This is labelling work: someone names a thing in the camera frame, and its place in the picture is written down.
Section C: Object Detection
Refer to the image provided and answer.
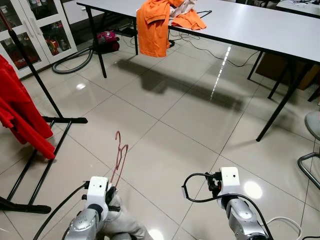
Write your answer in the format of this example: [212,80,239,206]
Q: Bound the red ribbed wire hanger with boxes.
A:
[109,130,130,189]

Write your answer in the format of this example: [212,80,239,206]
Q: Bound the white table black legs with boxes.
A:
[76,0,320,143]

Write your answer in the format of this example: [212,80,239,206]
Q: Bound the red jersey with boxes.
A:
[0,54,57,161]

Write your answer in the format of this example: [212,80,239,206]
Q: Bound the white glass door cabinet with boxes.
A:
[0,0,79,79]

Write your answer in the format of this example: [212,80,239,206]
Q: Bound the black wire hanger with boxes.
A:
[195,8,214,20]

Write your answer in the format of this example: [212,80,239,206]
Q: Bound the magenta vacuum cleaner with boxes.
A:
[96,30,121,54]

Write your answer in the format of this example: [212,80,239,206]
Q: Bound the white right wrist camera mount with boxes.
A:
[218,167,242,197]

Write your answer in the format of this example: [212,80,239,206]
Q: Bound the beige garment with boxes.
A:
[170,0,197,16]

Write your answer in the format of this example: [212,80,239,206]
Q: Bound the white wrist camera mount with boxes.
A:
[83,175,111,209]
[218,167,242,197]

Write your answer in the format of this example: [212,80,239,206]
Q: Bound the large orange garment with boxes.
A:
[135,0,172,59]

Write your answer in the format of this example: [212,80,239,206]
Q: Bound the brown box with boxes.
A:
[257,52,320,92]

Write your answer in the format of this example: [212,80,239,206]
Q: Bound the grey table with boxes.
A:
[276,0,320,19]

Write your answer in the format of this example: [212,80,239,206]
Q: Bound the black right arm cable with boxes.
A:
[180,172,274,240]

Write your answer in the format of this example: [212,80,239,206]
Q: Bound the small flat orange garment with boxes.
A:
[170,9,208,32]

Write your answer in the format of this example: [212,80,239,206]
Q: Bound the black power cord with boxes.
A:
[170,34,262,69]

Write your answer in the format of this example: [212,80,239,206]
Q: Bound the grey vacuum hose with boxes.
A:
[51,45,101,75]

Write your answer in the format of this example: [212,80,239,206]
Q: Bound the chrome rail clothes rack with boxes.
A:
[0,10,89,215]

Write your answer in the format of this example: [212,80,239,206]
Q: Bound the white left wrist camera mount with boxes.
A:
[83,175,111,209]

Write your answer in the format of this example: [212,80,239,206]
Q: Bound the cream shorts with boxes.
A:
[96,192,152,240]

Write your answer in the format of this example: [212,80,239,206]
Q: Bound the white floor cable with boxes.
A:
[264,215,304,240]

